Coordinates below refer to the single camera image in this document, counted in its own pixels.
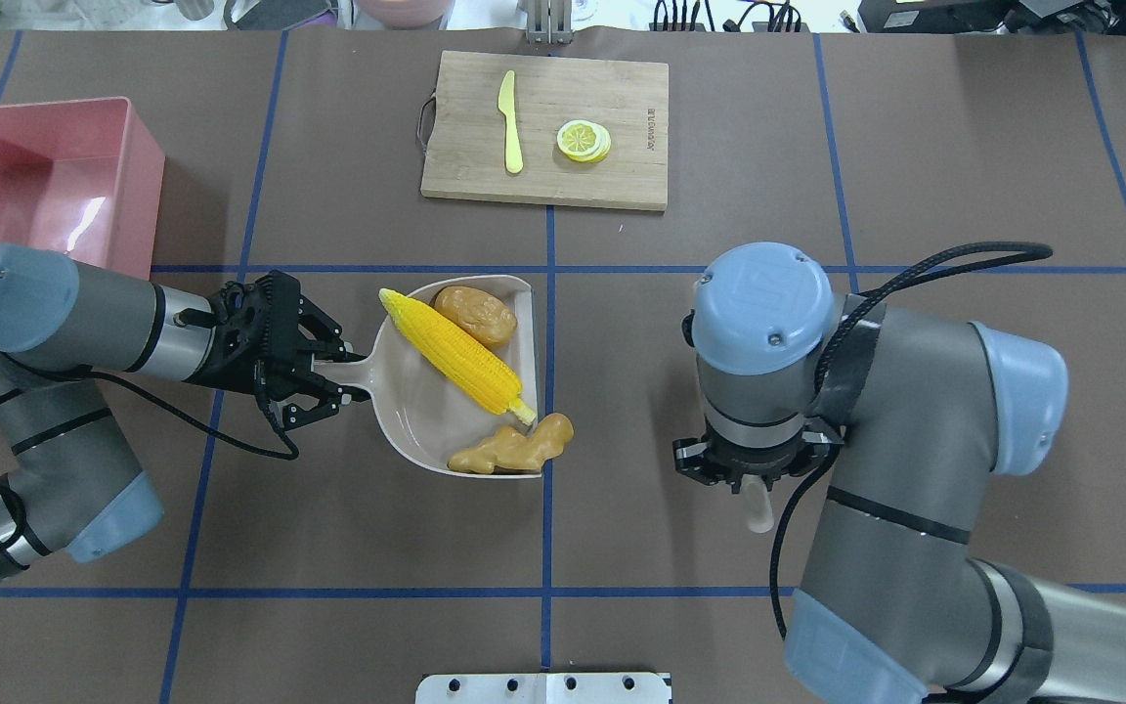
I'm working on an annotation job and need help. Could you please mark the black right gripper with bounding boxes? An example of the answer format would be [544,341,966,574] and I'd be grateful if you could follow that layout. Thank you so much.
[671,420,842,492]

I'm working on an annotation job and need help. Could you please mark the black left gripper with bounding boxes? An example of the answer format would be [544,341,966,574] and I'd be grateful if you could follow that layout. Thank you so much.
[187,271,370,431]

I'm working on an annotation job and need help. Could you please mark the beige hand brush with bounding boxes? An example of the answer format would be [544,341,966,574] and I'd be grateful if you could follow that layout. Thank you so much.
[739,475,777,534]

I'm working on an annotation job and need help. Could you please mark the beige plastic dustpan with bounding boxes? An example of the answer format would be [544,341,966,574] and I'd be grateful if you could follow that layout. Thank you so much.
[313,275,540,475]

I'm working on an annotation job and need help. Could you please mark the yellow toy corn cob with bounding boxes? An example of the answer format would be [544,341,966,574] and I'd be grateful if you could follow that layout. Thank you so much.
[378,288,538,426]

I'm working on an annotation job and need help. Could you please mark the brown toy potato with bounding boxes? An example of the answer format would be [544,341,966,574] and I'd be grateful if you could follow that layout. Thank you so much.
[432,286,518,349]

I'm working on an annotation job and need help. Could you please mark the tan toy ginger root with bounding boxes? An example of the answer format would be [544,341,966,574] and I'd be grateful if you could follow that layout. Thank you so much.
[447,412,575,476]

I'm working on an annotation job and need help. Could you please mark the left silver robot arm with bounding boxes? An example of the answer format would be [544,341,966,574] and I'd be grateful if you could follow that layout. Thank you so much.
[0,243,369,583]

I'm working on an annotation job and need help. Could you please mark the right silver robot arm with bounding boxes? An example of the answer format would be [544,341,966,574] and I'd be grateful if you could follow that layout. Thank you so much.
[673,242,1126,703]

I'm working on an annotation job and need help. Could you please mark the pink plastic bin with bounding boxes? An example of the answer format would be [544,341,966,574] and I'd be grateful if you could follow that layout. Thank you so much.
[0,97,166,278]

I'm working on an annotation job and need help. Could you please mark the yellow plastic knife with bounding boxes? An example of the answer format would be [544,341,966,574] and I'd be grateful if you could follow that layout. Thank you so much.
[497,68,524,175]

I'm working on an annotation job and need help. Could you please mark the yellow lemon slices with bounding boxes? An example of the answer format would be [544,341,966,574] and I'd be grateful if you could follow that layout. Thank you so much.
[555,119,613,163]

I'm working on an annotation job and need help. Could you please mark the pink bowl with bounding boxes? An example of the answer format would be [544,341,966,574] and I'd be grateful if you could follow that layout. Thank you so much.
[352,0,455,28]

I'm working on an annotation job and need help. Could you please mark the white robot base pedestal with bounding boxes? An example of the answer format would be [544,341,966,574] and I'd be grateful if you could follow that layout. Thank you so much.
[414,672,674,703]

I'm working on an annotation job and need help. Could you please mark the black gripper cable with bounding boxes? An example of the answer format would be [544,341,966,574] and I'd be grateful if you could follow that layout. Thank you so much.
[768,242,1055,641]

